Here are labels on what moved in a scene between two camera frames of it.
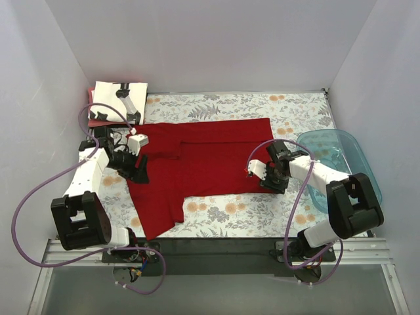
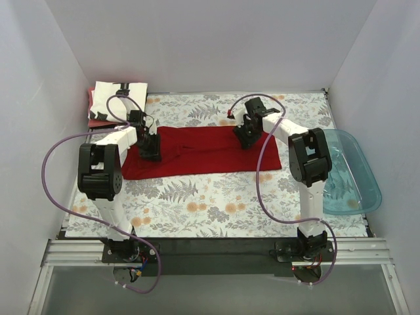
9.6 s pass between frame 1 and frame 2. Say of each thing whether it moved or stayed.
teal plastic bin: stayed
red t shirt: moved
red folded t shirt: stayed
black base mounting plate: stayed
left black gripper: moved
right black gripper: moved
